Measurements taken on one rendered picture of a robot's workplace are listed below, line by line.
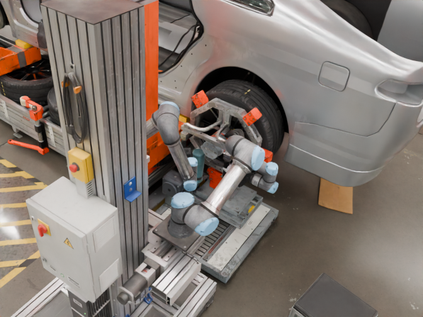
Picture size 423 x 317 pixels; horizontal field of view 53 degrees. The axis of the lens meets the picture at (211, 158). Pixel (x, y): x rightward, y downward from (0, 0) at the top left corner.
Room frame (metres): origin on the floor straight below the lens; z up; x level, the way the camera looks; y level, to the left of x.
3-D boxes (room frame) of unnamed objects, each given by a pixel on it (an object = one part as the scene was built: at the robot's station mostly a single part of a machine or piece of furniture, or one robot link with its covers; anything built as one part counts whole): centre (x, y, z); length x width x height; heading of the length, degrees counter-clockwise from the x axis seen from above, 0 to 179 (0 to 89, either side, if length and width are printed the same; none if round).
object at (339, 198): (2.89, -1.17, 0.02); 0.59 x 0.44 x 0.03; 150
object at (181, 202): (1.53, 0.12, 0.98); 0.13 x 0.12 x 0.14; 51
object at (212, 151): (2.29, -0.03, 0.85); 0.21 x 0.14 x 0.14; 150
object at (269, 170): (1.94, -0.35, 0.95); 0.11 x 0.08 x 0.11; 51
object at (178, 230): (1.53, 0.12, 0.87); 0.15 x 0.15 x 0.10
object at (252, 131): (2.35, -0.07, 0.85); 0.54 x 0.07 x 0.54; 60
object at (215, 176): (2.39, -0.09, 0.48); 0.16 x 0.12 x 0.17; 150
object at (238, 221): (2.50, -0.15, 0.13); 0.50 x 0.36 x 0.10; 60
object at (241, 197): (2.50, -0.15, 0.32); 0.40 x 0.30 x 0.28; 60
